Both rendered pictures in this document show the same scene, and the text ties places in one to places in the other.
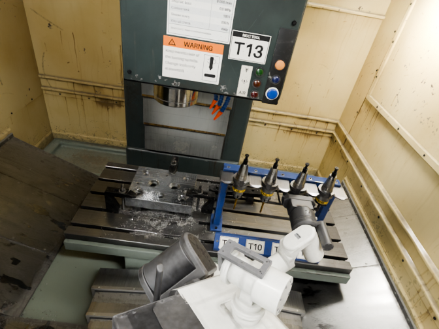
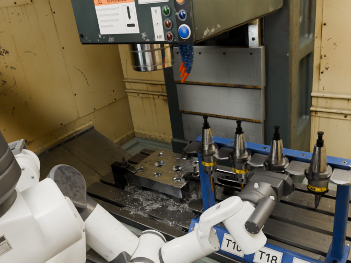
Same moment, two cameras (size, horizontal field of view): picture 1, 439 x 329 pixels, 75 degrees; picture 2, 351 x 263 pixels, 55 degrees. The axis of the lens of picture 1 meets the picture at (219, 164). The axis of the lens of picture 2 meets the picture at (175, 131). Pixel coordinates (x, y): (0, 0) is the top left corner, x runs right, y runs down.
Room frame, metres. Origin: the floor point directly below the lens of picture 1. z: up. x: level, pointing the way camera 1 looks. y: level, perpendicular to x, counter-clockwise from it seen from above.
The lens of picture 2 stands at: (0.10, -0.65, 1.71)
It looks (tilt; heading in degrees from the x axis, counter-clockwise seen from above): 24 degrees down; 42
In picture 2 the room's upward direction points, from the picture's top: 8 degrees counter-clockwise
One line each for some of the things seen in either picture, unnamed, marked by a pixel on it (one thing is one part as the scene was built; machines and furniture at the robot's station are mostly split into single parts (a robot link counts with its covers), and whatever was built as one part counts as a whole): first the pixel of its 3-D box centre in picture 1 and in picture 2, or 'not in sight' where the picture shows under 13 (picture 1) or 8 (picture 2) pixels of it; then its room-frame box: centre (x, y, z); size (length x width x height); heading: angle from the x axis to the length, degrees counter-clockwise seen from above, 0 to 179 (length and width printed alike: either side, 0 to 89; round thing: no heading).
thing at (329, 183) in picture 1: (330, 182); (319, 156); (0.88, -0.42, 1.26); 0.04 x 0.04 x 0.07
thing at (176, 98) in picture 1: (176, 82); (151, 49); (0.97, 0.20, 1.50); 0.16 x 0.16 x 0.12
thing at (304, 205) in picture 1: (300, 211); (263, 190); (0.77, -0.32, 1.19); 0.13 x 0.12 x 0.10; 93
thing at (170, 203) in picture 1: (163, 188); (168, 171); (1.01, 0.24, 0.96); 0.29 x 0.23 x 0.05; 94
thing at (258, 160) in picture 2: (283, 185); (258, 160); (0.87, -0.26, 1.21); 0.07 x 0.05 x 0.01; 4
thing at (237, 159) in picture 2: (269, 183); (240, 156); (0.87, -0.20, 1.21); 0.06 x 0.06 x 0.03
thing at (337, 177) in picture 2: (339, 193); (341, 177); (0.89, -0.48, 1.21); 0.07 x 0.05 x 0.01; 4
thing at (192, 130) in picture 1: (186, 114); (218, 99); (1.41, 0.23, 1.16); 0.48 x 0.05 x 0.51; 94
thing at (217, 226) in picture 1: (221, 199); (206, 181); (0.91, -0.03, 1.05); 0.10 x 0.05 x 0.30; 4
